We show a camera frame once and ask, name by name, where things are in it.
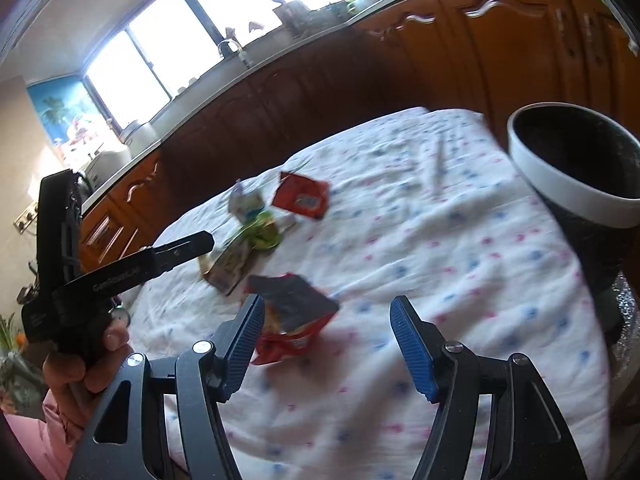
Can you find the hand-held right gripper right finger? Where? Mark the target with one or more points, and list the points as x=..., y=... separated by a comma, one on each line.
x=412, y=350

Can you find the kitchen window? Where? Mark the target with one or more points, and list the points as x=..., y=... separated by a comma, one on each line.
x=150, y=45

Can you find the white ceramic cooker pot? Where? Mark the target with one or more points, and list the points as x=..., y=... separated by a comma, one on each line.
x=142, y=135

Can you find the black bin with white rim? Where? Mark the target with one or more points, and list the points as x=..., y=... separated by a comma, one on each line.
x=565, y=195

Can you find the utensil rack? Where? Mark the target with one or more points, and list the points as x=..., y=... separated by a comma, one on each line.
x=292, y=17

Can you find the white rice cooker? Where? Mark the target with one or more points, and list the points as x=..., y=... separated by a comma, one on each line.
x=107, y=162

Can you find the green wrapper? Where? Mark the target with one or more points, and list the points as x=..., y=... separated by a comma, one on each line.
x=262, y=230

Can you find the wall socket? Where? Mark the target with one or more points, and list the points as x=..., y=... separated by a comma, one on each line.
x=26, y=217

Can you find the blue wall poster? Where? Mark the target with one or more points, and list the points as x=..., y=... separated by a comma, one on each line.
x=55, y=110

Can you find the chrome faucet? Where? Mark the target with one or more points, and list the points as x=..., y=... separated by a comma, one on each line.
x=230, y=47

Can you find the person's left hand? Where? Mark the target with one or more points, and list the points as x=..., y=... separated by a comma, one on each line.
x=65, y=380

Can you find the silver foil sheet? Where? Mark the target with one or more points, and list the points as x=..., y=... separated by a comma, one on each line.
x=627, y=310

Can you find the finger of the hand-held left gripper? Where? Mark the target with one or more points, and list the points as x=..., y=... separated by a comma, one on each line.
x=180, y=252
x=52, y=220

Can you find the flat red packet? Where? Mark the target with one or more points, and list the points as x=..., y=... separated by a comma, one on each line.
x=300, y=192

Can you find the white floral tablecloth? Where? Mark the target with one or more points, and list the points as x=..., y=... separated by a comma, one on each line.
x=400, y=240

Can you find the person's left forearm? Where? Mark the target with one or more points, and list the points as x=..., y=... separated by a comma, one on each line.
x=45, y=440

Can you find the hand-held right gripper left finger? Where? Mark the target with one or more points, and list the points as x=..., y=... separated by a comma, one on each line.
x=245, y=345

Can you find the red crinkled snack bag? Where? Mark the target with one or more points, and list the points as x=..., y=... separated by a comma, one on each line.
x=300, y=305

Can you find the green leafy plant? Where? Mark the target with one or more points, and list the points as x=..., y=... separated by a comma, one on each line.
x=12, y=335

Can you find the green mug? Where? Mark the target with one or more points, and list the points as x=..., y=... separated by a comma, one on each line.
x=355, y=5

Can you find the wooden base cabinets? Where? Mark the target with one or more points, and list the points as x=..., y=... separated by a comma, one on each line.
x=450, y=60

